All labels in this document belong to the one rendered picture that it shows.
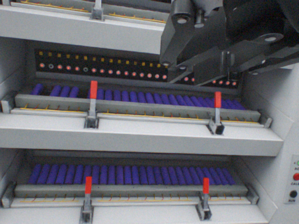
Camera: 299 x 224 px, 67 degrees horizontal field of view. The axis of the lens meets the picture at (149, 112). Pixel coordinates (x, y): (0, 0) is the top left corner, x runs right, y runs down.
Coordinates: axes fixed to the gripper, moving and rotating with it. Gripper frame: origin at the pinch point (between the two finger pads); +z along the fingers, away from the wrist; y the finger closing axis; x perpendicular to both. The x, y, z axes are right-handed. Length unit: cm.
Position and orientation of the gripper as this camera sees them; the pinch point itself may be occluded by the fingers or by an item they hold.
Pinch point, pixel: (193, 67)
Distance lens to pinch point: 27.0
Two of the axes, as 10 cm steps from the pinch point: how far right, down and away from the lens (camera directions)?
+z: -1.9, 0.4, 9.8
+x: 0.6, -10.0, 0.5
